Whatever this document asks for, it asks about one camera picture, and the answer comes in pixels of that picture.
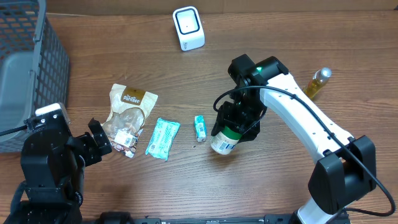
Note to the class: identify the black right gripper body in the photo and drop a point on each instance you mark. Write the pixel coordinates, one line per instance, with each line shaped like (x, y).
(247, 117)

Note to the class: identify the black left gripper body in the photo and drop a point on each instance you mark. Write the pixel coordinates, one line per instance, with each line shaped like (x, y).
(86, 144)

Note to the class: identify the green lid white jar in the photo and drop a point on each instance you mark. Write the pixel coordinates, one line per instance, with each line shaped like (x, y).
(225, 141)

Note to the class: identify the teal tissue pack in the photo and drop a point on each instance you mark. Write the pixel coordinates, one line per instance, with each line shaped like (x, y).
(200, 128)

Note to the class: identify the brown labelled food package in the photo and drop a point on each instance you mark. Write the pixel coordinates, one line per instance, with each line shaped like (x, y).
(129, 110)

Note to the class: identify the white green snack package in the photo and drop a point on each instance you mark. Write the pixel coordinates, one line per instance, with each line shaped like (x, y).
(162, 138)

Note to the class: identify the yellow oil bottle silver cap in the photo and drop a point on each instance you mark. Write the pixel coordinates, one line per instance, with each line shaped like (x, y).
(318, 81)

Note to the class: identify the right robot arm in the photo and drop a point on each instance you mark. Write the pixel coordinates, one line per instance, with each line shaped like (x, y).
(345, 166)

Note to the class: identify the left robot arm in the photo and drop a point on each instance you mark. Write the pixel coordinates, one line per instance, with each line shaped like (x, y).
(53, 162)

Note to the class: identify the white barcode scanner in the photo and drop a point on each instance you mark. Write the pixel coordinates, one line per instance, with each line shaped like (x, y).
(189, 28)

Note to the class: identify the grey plastic mesh basket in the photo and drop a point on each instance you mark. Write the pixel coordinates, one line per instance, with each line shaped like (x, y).
(35, 67)

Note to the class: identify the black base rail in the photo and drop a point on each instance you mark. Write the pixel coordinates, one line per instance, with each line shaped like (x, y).
(125, 217)

